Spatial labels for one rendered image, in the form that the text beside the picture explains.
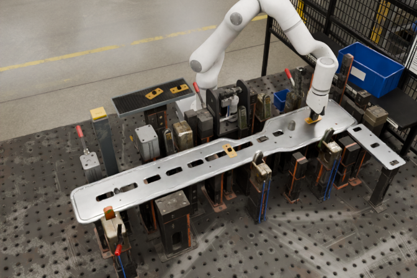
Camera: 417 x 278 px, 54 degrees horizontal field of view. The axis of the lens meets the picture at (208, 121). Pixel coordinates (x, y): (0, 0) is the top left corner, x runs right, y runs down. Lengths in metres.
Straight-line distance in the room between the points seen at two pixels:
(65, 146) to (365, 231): 1.63
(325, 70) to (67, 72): 2.98
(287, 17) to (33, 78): 3.03
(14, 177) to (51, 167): 0.18
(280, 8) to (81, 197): 1.13
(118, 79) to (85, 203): 2.44
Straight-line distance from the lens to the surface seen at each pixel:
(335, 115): 2.13
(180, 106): 2.40
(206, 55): 2.04
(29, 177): 2.34
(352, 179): 2.24
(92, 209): 1.71
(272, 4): 1.79
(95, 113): 1.87
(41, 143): 2.50
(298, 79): 2.06
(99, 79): 4.10
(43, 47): 4.78
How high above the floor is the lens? 2.34
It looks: 42 degrees down
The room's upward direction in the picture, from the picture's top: straight up
